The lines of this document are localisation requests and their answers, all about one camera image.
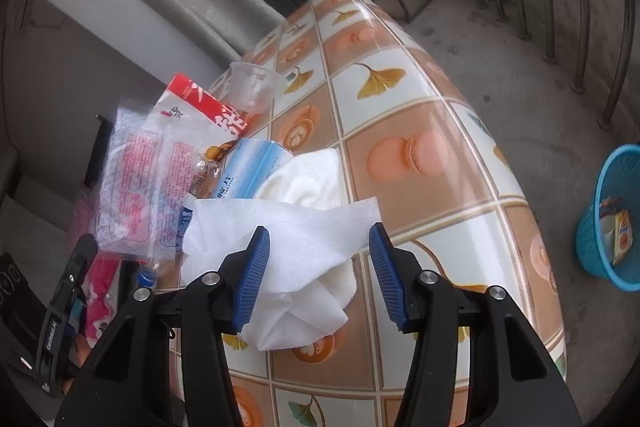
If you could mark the clear wrapper with red print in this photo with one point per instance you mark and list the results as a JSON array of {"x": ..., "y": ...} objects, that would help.
[{"x": 140, "y": 177}]

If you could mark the blue plastic basket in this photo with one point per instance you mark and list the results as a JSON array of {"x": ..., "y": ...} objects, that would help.
[{"x": 595, "y": 237}]

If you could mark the red white snack bag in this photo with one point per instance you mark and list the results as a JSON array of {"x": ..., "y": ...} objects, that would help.
[{"x": 200, "y": 107}]

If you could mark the clear plastic cup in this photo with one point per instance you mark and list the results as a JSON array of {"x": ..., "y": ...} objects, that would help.
[{"x": 255, "y": 87}]

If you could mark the white paper tissue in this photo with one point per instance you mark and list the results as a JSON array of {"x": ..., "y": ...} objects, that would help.
[{"x": 310, "y": 232}]

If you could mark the small brown snack packet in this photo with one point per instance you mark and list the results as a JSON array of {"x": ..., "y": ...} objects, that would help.
[{"x": 210, "y": 167}]

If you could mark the yellow snack wrapper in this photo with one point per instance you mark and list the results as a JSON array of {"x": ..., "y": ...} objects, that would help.
[{"x": 622, "y": 237}]

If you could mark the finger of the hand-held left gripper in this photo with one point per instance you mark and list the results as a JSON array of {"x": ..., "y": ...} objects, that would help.
[{"x": 62, "y": 312}]

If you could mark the patterned tablecloth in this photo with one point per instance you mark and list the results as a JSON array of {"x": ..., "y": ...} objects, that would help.
[{"x": 425, "y": 107}]

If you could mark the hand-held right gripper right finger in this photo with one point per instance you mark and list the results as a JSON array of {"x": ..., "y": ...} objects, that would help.
[{"x": 387, "y": 279}]

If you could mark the light blue tissue pack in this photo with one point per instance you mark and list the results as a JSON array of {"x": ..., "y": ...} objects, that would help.
[{"x": 255, "y": 167}]

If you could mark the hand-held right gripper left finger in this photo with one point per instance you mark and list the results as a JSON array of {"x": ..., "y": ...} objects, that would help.
[{"x": 252, "y": 279}]

